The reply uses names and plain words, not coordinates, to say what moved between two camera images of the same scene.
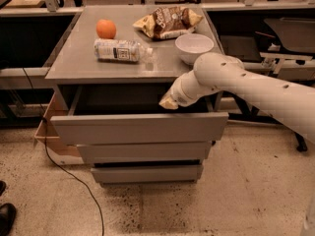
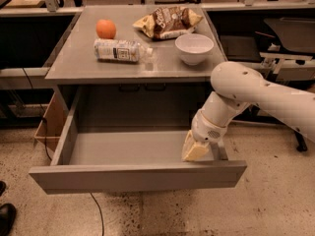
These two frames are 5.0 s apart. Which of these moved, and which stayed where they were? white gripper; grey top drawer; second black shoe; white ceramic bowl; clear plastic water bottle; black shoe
Moved: grey top drawer; white gripper
Stayed: second black shoe; black shoe; white ceramic bowl; clear plastic water bottle
